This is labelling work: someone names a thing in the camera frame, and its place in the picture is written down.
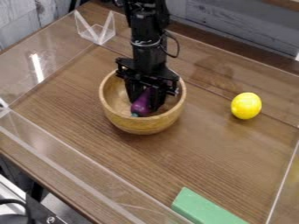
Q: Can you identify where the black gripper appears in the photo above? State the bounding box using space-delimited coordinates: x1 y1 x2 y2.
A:
117 41 179 112

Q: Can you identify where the purple toy eggplant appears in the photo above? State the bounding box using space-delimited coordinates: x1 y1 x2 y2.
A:
131 88 151 117

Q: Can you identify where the brown wooden bowl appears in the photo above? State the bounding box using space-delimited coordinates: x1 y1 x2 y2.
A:
99 71 187 135

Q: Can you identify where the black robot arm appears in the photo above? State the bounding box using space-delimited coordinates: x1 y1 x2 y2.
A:
117 0 181 116

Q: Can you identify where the yellow toy lemon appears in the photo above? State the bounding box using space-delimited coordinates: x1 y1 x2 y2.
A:
230 92 263 120

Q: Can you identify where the green foam block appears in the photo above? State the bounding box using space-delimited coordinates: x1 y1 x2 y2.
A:
173 187 249 224

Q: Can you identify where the black metal stand base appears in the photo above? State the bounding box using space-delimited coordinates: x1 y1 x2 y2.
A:
25 195 69 224

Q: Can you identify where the clear acrylic enclosure wall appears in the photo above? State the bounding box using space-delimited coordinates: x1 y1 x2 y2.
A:
0 16 299 224

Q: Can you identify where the black cable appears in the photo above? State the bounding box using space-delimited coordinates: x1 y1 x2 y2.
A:
0 197 43 224

